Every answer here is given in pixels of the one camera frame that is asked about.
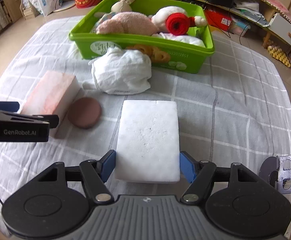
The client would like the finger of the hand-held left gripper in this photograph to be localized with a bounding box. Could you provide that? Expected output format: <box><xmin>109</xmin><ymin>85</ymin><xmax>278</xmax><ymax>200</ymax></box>
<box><xmin>0</xmin><ymin>110</ymin><xmax>60</xmax><ymax>130</ymax></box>
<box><xmin>0</xmin><ymin>100</ymin><xmax>20</xmax><ymax>114</ymax></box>

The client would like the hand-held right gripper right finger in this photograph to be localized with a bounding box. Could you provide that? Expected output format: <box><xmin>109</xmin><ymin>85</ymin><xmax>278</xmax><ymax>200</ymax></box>
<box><xmin>180</xmin><ymin>151</ymin><xmax>261</xmax><ymax>205</ymax></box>

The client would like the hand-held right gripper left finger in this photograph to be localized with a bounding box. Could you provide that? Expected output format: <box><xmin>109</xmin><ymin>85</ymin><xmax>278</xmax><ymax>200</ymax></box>
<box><xmin>36</xmin><ymin>149</ymin><xmax>117</xmax><ymax>205</ymax></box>

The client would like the pink foam block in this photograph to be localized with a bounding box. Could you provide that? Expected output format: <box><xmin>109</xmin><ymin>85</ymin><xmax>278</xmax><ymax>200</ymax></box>
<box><xmin>19</xmin><ymin>70</ymin><xmax>82</xmax><ymax>139</ymax></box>

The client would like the white foam block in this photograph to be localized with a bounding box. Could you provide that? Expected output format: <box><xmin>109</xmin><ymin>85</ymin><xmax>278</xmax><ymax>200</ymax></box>
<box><xmin>114</xmin><ymin>100</ymin><xmax>181</xmax><ymax>183</ymax></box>

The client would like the green plastic bin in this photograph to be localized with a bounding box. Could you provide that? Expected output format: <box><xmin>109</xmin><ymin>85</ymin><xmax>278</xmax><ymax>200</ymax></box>
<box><xmin>69</xmin><ymin>0</ymin><xmax>215</xmax><ymax>75</ymax></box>

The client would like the pink plush toy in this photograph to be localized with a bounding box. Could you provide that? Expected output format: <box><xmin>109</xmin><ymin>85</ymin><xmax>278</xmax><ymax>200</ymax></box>
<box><xmin>96</xmin><ymin>12</ymin><xmax>158</xmax><ymax>35</ymax></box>

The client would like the white plush with red scarf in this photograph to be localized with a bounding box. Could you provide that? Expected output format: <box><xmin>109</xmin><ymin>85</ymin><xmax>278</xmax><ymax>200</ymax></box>
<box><xmin>152</xmin><ymin>6</ymin><xmax>208</xmax><ymax>36</ymax></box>

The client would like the brown round pad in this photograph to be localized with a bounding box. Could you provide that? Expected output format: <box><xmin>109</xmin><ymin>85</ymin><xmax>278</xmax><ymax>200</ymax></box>
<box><xmin>68</xmin><ymin>97</ymin><xmax>102</xmax><ymax>130</ymax></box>

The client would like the grey checked bed sheet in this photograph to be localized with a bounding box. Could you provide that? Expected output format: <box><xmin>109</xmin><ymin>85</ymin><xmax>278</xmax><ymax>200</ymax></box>
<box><xmin>0</xmin><ymin>15</ymin><xmax>291</xmax><ymax>238</ymax></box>

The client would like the white cloth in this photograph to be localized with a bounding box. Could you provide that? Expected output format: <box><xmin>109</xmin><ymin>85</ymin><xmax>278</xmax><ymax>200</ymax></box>
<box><xmin>152</xmin><ymin>32</ymin><xmax>206</xmax><ymax>48</ymax></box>
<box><xmin>83</xmin><ymin>46</ymin><xmax>152</xmax><ymax>95</ymax></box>

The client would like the beige bunny plush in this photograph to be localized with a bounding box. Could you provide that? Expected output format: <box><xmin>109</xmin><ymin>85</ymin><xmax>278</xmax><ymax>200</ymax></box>
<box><xmin>111</xmin><ymin>0</ymin><xmax>137</xmax><ymax>13</ymax></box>

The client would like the yellow egg carton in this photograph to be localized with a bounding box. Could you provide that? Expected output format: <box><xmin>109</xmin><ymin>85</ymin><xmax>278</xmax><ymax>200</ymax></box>
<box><xmin>267</xmin><ymin>44</ymin><xmax>291</xmax><ymax>68</ymax></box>

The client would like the red cardboard box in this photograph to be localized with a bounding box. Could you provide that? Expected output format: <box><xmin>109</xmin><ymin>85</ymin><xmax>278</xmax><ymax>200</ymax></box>
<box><xmin>205</xmin><ymin>7</ymin><xmax>232</xmax><ymax>32</ymax></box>

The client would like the pile of papers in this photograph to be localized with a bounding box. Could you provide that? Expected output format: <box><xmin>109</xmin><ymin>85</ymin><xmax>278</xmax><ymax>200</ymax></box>
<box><xmin>232</xmin><ymin>1</ymin><xmax>268</xmax><ymax>27</ymax></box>

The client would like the long wooden sideboard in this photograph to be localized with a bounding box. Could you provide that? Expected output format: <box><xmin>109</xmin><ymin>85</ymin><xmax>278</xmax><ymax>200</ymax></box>
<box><xmin>205</xmin><ymin>0</ymin><xmax>291</xmax><ymax>55</ymax></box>

